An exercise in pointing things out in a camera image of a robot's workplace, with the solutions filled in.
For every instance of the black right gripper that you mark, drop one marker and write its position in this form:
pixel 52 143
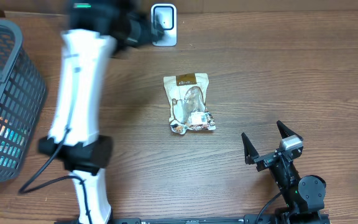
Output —
pixel 266 160

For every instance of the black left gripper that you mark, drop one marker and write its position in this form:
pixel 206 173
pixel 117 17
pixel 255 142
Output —
pixel 143 37

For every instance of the beige dried food pouch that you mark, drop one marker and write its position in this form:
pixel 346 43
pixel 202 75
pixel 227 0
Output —
pixel 186 95

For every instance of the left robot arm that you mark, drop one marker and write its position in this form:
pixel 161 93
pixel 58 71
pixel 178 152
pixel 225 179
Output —
pixel 96 32

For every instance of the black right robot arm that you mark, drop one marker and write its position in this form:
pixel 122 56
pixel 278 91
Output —
pixel 300 199

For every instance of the white barcode scanner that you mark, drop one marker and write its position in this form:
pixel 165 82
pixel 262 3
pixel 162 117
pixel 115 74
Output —
pixel 163 17

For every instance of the grey plastic mesh basket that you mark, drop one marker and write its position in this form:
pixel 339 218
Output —
pixel 23 93

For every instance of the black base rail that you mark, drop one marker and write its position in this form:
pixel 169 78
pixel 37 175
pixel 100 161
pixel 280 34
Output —
pixel 185 221

